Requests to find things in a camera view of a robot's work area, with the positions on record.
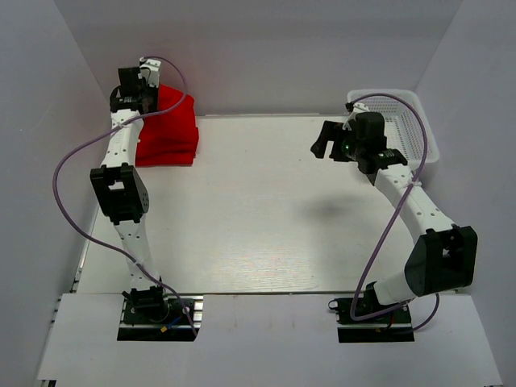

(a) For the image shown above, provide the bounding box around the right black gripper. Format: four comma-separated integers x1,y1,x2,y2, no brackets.
311,120,365,162

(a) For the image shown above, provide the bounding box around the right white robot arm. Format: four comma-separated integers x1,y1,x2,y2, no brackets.
310,112,478,322

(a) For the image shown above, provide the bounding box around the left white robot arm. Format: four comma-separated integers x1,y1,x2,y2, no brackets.
89,57,171,322

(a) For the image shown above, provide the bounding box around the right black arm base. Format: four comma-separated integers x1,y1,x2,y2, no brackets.
327,298,414,343

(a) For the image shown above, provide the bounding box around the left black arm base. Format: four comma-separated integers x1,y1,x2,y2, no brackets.
117,287,203,342

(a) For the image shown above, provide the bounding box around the folded red t shirt stack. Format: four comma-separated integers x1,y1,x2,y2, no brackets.
135,122,199,167

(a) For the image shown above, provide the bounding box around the white plastic basket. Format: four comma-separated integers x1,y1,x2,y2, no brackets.
347,89,439,184

